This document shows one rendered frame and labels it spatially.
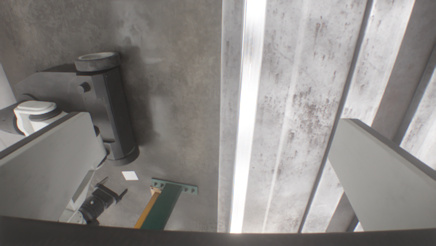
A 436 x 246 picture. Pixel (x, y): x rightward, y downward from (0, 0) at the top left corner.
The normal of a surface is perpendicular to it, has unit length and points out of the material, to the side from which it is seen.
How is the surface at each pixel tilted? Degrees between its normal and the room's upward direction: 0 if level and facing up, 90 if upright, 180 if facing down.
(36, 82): 0
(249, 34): 11
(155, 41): 0
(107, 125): 0
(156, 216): 90
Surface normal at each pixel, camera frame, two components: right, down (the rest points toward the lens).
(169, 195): 0.02, -0.88
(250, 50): -0.02, 0.48
